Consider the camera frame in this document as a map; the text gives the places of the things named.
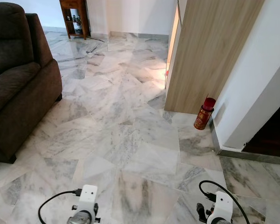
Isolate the red gold tin can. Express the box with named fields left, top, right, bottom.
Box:
left=194, top=97, right=217, bottom=131

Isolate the light wood cabinet panel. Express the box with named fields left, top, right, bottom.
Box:
left=164, top=0, right=266, bottom=115

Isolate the dark brown fabric sofa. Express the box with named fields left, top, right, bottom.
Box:
left=0, top=2, right=63, bottom=164

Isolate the brown wooden side table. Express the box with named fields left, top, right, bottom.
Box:
left=59, top=0, right=91, bottom=41

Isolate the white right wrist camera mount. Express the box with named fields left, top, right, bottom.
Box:
left=206, top=191, right=234, bottom=224

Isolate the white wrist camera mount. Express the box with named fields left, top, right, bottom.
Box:
left=72, top=184, right=100, bottom=216
left=206, top=191, right=234, bottom=224

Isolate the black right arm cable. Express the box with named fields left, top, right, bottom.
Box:
left=199, top=180, right=251, bottom=224

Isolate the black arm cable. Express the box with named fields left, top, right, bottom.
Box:
left=38, top=189, right=83, bottom=224
left=199, top=180, right=251, bottom=224

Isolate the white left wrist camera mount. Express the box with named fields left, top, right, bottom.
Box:
left=72, top=184, right=100, bottom=216

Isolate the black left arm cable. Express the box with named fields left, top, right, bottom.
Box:
left=38, top=189, right=83, bottom=224

